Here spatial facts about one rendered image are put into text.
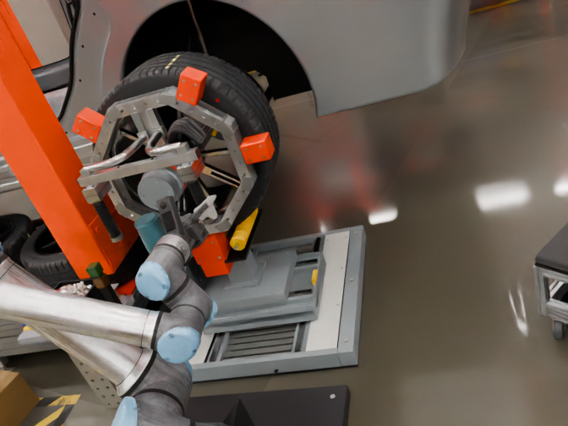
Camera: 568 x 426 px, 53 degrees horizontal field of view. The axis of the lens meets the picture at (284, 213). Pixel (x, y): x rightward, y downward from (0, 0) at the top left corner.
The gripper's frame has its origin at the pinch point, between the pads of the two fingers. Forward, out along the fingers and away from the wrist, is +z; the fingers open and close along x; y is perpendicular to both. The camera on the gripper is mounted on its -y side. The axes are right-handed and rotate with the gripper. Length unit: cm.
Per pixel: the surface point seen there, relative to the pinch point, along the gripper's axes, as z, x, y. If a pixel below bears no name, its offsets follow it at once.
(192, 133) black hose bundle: 14.7, 4.5, -15.5
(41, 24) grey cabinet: 434, -319, -124
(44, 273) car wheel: 37, -113, 10
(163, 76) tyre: 33.7, -3.0, -32.6
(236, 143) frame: 26.6, 8.6, -3.3
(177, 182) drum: 15.5, -11.7, -3.8
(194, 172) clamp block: 4.9, 3.2, -7.0
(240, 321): 29, -38, 63
